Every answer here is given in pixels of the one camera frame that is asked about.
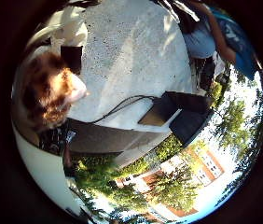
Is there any person in grey shirt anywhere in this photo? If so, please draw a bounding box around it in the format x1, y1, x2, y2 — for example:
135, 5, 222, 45
172, 0, 238, 91

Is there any black open case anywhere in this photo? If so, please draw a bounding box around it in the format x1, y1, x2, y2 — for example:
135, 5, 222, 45
137, 91, 215, 147

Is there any blue fabric object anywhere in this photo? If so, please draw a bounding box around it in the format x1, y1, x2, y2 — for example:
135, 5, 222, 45
214, 7, 258, 80

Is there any red brick building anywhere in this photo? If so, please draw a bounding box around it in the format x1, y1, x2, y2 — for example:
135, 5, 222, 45
116, 145, 227, 218

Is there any thin black cable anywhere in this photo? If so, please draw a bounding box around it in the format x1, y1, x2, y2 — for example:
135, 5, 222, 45
90, 94, 158, 125

